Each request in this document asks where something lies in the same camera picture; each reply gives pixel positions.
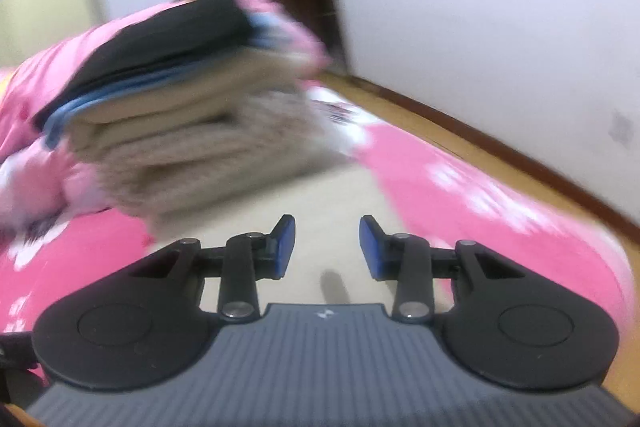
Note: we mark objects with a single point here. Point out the black folded garment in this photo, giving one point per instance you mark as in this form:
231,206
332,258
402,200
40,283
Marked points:
165,37

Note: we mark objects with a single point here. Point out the beige folded garment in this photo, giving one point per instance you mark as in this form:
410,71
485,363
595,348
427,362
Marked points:
200,92

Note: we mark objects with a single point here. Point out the pale green wardrobe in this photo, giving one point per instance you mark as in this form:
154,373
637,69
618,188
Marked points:
45,17

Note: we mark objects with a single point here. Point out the pink floral bed blanket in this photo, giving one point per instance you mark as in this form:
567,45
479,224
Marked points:
450,207

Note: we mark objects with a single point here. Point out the pink floral quilt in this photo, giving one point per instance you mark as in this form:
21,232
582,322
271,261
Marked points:
50,72

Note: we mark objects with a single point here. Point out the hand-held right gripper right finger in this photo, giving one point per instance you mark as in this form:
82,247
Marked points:
370,247

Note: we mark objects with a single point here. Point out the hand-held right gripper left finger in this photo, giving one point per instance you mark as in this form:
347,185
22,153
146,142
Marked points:
285,247

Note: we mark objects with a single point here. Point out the khaki pants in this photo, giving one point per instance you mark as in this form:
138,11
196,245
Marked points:
340,207

